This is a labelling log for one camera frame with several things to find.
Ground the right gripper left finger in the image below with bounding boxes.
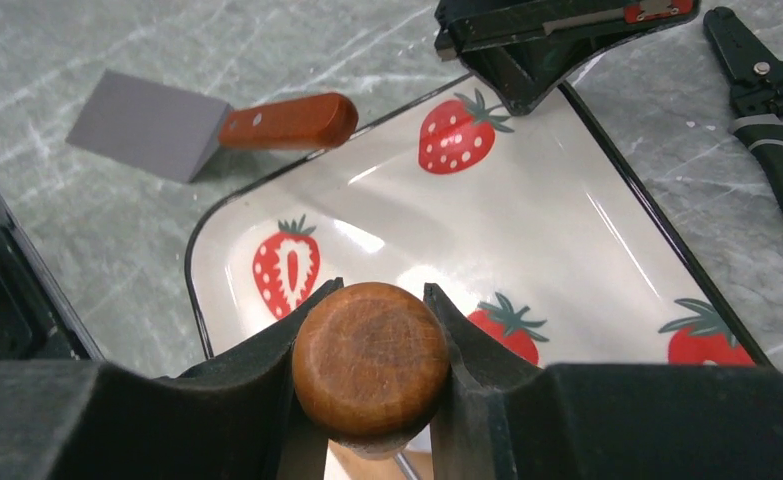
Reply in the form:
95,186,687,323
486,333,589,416
0,278,343,479

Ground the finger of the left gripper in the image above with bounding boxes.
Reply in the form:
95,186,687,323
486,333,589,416
460,0,700,116
434,1,629,63

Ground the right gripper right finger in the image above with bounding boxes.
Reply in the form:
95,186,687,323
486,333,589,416
424,284,783,479

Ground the wooden rolling pin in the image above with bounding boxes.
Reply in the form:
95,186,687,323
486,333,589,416
292,282,450,479

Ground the strawberry pattern white tray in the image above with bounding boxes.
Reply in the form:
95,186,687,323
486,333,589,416
186,78,751,366

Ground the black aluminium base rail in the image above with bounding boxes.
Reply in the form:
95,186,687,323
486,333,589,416
0,193,105,361

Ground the spatula with wooden handle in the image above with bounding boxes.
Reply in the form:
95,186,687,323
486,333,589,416
66,70,359,183

